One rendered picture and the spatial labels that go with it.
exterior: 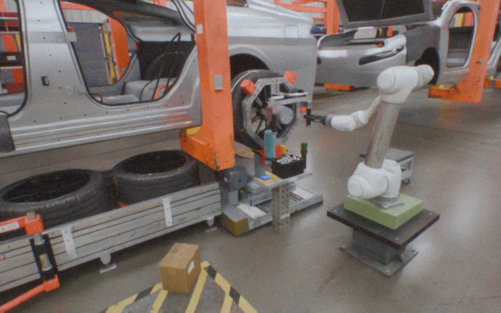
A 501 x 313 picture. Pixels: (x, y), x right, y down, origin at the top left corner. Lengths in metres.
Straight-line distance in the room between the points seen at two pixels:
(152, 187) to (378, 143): 1.51
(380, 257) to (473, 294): 0.50
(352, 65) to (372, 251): 3.21
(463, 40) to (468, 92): 4.04
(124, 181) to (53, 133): 0.55
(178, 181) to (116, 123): 0.61
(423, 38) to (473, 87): 1.05
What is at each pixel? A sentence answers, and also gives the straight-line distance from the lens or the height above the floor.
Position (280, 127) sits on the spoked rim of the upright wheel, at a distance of 2.65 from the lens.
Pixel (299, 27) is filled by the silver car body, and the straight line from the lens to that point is 3.19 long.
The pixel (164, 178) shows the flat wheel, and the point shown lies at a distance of 2.25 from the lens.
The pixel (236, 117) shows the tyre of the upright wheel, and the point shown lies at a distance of 2.34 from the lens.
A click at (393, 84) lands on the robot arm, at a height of 1.15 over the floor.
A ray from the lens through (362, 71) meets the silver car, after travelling 4.78.
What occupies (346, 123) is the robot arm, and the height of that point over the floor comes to 0.85.
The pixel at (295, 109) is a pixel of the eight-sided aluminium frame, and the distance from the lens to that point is 2.60.
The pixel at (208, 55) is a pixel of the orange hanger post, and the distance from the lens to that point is 2.03.
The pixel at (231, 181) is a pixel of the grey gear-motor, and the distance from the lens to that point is 2.48.
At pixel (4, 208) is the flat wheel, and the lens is 2.29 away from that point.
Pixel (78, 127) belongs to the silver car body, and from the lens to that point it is 2.39.
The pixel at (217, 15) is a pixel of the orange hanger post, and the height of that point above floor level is 1.55.
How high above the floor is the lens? 1.32
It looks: 18 degrees down
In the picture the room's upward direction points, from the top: 2 degrees counter-clockwise
